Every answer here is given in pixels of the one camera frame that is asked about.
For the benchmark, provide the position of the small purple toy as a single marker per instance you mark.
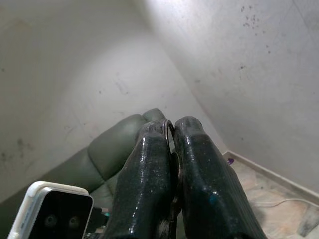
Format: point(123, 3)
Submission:
point(231, 161)

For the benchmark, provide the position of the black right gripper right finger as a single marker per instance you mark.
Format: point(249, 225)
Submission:
point(207, 186)

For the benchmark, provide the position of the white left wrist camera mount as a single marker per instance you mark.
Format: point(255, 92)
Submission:
point(30, 199)

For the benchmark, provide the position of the green leather sofa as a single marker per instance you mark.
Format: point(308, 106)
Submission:
point(112, 149)

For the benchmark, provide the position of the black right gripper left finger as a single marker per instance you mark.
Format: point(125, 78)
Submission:
point(144, 186)

